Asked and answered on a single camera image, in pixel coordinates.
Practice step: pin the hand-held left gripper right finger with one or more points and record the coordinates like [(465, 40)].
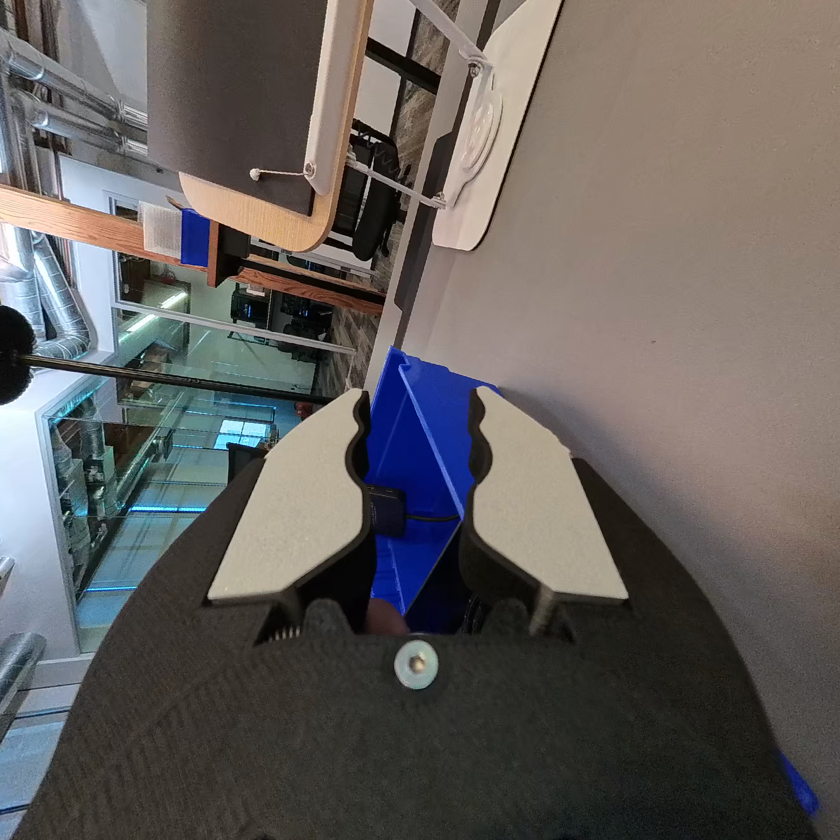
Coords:
[(544, 518)]

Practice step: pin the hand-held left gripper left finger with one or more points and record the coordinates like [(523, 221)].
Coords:
[(295, 512)]

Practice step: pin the grey metal usb hub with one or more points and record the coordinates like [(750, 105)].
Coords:
[(387, 512)]

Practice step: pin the blue plastic bin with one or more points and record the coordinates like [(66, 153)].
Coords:
[(426, 420)]

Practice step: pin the person's left hand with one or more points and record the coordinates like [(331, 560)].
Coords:
[(387, 620)]

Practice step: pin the black office chair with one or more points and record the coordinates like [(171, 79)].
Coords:
[(367, 216)]

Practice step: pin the clear stand rod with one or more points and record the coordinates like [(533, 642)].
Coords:
[(407, 190), (453, 36)]

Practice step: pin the wooden beam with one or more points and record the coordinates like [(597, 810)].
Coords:
[(65, 220)]

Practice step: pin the wooden framed black board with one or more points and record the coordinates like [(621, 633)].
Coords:
[(223, 98)]

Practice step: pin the silver ventilation duct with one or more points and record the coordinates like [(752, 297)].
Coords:
[(59, 308)]

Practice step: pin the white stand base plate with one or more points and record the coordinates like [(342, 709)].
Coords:
[(525, 98)]

